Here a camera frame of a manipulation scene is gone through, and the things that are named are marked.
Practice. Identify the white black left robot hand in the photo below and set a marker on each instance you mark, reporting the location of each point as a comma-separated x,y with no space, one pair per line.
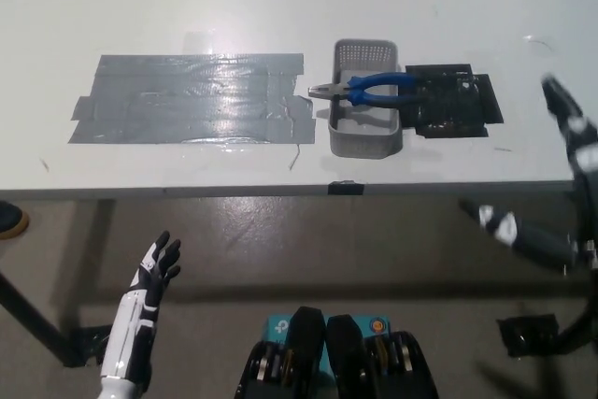
140,305

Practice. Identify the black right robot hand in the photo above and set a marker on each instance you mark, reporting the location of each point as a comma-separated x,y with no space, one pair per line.
581,137

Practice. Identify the grey plastic basket container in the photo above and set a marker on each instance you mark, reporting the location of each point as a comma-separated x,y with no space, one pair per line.
364,132

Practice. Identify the black metal table leg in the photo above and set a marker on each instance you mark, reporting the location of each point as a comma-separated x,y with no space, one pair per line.
32,315
577,324

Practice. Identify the black tape patch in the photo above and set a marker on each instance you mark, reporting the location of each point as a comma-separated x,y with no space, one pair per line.
448,104

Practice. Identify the teal cardboard box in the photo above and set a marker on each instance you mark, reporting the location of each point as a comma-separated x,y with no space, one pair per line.
278,329

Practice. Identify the round black tan-rimmed object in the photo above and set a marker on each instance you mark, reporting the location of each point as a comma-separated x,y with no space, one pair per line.
9,223

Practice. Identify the grey duct tape patch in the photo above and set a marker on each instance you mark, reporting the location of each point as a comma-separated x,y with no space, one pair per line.
187,100

